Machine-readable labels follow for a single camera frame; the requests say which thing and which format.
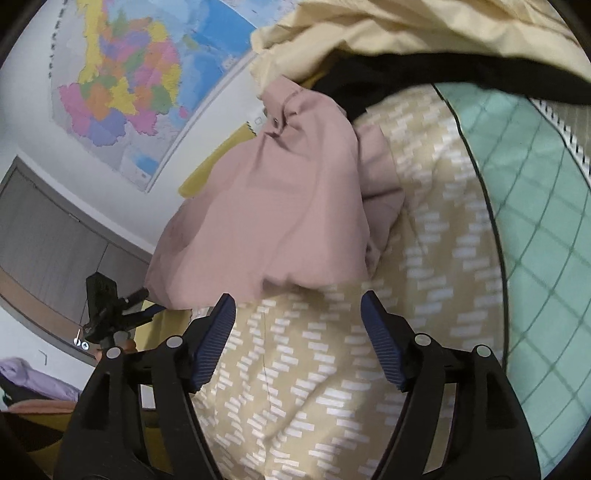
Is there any purple cloth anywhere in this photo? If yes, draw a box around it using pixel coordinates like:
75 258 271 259
0 357 82 403

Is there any cream jacket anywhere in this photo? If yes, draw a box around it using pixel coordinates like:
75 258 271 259
249 0 591 93

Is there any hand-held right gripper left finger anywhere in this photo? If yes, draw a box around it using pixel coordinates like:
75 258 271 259
53 293 237 480

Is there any white striped cloth edge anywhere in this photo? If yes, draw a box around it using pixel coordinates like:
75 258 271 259
530 96 591 177

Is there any pink zip jacket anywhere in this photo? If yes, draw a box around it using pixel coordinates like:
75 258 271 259
144 76 406 311

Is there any beige patterned blanket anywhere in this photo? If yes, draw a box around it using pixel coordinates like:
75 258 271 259
139 85 511 480

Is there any grey cabinet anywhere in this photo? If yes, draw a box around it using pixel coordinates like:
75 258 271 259
0 154 155 365

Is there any black garment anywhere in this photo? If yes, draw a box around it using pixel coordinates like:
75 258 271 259
318 53 591 123

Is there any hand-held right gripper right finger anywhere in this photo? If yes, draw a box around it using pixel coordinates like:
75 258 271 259
360 290 542 480

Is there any large colourful wall map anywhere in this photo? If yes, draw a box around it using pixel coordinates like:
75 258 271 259
46 0 259 195

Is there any green checked sheet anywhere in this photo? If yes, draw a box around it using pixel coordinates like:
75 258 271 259
434 80 591 480

